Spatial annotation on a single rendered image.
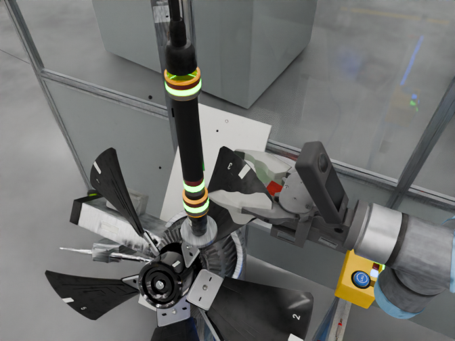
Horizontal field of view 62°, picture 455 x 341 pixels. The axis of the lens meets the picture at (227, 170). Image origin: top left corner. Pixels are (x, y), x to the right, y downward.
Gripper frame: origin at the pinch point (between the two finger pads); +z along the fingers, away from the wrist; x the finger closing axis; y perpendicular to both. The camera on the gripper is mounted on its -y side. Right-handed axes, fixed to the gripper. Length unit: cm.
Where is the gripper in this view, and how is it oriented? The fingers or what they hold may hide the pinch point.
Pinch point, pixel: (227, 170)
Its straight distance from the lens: 56.4
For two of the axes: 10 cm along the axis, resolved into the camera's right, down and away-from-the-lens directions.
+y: 0.0, 6.5, 7.6
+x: 4.2, -6.9, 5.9
